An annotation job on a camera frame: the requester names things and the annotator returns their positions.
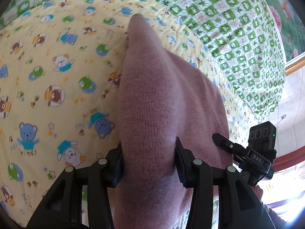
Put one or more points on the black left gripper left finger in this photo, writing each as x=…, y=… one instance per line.
x=79, y=197

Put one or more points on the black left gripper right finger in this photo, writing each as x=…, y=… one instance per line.
x=238, y=205

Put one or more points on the purple knit sweater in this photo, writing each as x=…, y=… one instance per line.
x=162, y=98

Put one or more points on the person's right hand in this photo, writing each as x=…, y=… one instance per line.
x=257, y=191

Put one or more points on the green white checkered quilt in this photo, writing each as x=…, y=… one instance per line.
x=244, y=38

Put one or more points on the yellow bear print blanket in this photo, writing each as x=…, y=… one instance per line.
x=61, y=66

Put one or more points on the black camera box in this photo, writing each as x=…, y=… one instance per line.
x=262, y=137

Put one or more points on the landscape wall painting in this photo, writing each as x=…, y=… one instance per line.
x=289, y=15

